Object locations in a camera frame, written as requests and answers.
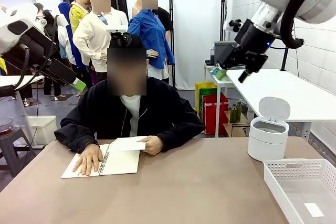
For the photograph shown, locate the red bag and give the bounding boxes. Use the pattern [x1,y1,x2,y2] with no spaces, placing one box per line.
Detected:
[202,94,229,135]

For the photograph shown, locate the low wooden shelf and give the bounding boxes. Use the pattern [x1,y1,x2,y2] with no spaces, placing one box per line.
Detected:
[224,110,250,137]

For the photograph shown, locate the mannequin in cream cardigan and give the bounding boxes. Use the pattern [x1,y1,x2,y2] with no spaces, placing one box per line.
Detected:
[72,0,129,88]

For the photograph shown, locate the person's left forearm black sleeve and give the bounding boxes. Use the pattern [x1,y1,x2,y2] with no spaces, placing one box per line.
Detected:
[160,123,205,153]

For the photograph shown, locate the mannequin in black t-shirt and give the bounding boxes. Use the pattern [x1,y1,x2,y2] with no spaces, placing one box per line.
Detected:
[153,6,174,51]

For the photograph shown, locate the white perforated plastic basket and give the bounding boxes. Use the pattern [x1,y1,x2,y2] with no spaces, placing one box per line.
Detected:
[263,158,336,224]

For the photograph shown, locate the person's right forearm black sleeve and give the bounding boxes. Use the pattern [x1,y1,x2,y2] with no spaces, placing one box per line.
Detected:
[54,124,100,154]

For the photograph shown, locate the background person dark clothes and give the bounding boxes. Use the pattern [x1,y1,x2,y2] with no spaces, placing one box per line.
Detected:
[33,2,66,99]

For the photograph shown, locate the black head camera white plate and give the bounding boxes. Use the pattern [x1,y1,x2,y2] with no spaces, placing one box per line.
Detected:
[106,24,134,48]

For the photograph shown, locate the black baseball cap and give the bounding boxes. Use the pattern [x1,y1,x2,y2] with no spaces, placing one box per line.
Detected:
[109,32,144,49]

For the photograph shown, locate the mannequin in blue garment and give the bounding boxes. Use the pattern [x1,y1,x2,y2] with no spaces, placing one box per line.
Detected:
[58,1,87,69]

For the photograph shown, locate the white round trash bin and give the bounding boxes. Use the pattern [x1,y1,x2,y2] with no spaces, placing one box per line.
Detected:
[247,97,291,162]

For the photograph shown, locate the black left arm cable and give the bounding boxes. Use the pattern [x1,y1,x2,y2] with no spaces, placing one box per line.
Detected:
[13,16,58,88]

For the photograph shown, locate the white paper sheet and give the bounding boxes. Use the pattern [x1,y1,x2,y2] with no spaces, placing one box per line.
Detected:
[110,136,148,152]

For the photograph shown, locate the white spiral notebook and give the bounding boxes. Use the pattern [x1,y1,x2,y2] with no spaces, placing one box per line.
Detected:
[61,137,141,179]

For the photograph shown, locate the clear bowl red content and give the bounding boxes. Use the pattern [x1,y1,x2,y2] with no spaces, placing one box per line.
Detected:
[0,116,15,134]

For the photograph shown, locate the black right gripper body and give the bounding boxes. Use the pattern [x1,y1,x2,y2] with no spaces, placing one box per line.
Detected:
[235,19,275,54]

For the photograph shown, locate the black clamp pole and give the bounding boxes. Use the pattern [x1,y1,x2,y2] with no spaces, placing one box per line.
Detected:
[279,47,289,72]

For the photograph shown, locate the black right arm cable sleeve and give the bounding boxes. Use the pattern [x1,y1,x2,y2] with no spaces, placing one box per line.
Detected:
[280,0,329,49]

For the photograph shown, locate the small white paper slip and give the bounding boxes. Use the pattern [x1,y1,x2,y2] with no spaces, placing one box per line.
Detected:
[303,202,325,218]

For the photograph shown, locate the mannequin in yellow jacket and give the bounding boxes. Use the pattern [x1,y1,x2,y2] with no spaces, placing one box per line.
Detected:
[68,0,92,35]

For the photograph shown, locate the yellow green bag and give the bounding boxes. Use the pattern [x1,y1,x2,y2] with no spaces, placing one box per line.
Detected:
[194,82,218,116]

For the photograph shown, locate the grey metal box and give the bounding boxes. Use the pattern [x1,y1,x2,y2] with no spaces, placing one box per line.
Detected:
[214,40,239,66]

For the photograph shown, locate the black stand pole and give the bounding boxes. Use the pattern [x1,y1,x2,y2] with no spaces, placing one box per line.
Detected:
[221,0,229,41]
[167,0,176,90]

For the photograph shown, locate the mannequin in blue shirt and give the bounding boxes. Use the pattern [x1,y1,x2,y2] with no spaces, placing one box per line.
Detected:
[125,0,175,83]

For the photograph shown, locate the large white table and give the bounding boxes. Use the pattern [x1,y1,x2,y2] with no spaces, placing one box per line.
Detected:
[225,68,336,141]

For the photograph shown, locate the person's right hand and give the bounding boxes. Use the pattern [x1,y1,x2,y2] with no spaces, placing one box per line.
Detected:
[72,145,103,176]

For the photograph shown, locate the person's left hand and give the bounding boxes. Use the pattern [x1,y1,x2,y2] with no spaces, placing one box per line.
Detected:
[143,135,164,156]

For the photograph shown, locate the person's torso black jacket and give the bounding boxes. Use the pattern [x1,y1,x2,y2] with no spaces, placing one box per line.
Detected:
[61,77,205,142]

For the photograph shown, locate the white height-adjustable desk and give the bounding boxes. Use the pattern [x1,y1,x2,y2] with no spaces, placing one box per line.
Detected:
[0,74,45,146]

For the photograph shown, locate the dark grey stool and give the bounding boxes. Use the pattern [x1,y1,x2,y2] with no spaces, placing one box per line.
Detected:
[0,126,36,177]

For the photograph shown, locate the small white side table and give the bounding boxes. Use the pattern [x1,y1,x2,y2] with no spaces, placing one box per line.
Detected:
[204,61,234,138]

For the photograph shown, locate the white plastic crate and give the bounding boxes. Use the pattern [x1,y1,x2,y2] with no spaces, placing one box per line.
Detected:
[19,115,58,146]

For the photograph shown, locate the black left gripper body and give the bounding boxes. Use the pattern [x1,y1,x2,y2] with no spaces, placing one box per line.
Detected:
[2,26,58,67]

